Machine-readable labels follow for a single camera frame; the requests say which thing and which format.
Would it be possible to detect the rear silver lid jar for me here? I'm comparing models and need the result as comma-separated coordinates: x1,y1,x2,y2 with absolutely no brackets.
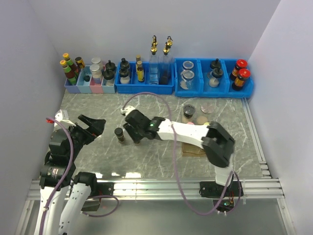
91,57,103,69

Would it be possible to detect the front black lid sugar jar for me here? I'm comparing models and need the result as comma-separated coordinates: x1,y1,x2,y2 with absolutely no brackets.
207,68,224,88

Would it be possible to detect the light blue storage bin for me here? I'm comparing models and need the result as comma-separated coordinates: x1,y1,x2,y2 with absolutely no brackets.
76,66,91,94

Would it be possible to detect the pink storage bin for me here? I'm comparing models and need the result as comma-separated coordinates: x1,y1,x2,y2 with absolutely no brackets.
89,77,103,94

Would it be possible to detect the silver lid spice jar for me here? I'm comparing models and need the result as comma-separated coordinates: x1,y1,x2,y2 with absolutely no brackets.
196,103,215,125

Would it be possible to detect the left glass oil bottle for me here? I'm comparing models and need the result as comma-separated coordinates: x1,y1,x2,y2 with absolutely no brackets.
149,35,159,85

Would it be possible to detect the front cork yellow bottle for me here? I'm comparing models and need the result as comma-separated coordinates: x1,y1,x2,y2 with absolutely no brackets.
136,61,145,82

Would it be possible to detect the front silver lid jar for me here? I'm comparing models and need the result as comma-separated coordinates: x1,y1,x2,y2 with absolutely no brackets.
89,64,103,84

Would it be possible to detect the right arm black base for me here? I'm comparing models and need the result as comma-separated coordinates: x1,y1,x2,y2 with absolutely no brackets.
199,180,244,214

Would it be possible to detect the right dark oil bottle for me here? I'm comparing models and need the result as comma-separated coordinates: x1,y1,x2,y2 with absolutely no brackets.
159,36,173,85

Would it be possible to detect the dark yellow label bottle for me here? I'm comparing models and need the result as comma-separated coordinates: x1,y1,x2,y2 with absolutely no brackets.
75,57,85,70

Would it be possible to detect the clear glass jar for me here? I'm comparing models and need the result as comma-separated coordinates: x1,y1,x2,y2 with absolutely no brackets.
179,70,195,90
182,60,194,71

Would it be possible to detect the rear black pourer jar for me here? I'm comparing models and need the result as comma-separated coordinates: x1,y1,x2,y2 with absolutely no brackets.
105,60,116,72

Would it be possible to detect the front red sauce bottle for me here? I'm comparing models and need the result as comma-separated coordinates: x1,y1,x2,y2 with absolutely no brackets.
60,60,77,85

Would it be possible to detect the front clear glass jar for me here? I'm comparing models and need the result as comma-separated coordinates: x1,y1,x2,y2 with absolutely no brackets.
179,70,195,90

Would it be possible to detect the front black pourer jar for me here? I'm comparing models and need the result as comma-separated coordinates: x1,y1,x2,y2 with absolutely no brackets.
103,69,115,86

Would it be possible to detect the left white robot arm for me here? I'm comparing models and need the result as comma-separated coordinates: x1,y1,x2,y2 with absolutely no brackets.
34,111,106,235

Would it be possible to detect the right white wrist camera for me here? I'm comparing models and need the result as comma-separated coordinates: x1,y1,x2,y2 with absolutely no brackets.
120,105,135,117

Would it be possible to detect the purple cable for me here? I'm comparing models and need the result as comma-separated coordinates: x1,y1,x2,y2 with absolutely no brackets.
39,117,120,235
122,92,240,216

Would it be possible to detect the rear clear glass jar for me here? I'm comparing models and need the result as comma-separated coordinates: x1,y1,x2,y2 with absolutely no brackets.
182,60,194,71

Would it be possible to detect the black shaker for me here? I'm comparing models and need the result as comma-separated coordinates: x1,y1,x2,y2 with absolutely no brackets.
120,58,130,70
119,67,130,84

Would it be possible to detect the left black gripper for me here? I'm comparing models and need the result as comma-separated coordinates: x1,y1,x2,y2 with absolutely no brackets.
67,114,105,160

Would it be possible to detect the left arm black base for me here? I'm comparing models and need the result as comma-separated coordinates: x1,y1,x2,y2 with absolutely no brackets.
82,182,114,212

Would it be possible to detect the purple storage bin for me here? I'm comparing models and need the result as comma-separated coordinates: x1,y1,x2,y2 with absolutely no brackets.
64,79,80,94

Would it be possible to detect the small black cap bottle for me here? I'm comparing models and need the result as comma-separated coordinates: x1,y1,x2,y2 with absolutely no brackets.
114,127,125,143

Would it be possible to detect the large blue triple bin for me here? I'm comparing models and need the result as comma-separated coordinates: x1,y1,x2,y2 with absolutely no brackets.
174,58,254,98

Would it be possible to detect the red sauce bottle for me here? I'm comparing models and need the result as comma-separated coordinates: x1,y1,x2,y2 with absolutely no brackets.
63,53,79,77
60,60,77,85

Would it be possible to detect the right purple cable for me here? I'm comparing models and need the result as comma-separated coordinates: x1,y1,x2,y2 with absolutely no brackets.
122,92,240,216

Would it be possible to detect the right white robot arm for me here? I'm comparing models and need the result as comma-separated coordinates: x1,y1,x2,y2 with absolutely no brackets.
121,106,235,196

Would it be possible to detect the rear red sauce bottle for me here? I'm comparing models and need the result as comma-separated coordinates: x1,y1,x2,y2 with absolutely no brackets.
63,53,79,77

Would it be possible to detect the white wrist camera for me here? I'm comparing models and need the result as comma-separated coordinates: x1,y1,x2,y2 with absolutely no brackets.
46,110,76,129
120,105,135,117

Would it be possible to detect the front black top shaker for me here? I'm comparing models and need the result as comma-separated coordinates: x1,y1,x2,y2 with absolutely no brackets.
119,67,130,84

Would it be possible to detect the pale blue storage bin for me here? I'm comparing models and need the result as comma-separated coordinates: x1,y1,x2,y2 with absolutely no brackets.
101,74,116,94

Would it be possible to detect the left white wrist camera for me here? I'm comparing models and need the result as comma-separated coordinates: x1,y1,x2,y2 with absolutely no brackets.
46,110,76,129

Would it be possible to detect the black pourer jar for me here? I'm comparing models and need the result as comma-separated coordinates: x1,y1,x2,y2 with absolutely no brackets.
103,69,115,86
105,60,116,72

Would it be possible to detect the rear black top shaker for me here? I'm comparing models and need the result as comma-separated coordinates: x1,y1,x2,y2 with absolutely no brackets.
120,58,130,70

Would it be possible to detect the blue divided crate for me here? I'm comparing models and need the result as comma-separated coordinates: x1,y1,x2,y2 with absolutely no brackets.
115,62,175,95

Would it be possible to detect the small black cap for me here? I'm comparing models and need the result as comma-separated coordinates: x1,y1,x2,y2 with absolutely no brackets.
84,75,90,82

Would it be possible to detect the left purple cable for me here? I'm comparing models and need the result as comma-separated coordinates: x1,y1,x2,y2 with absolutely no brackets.
39,117,120,235

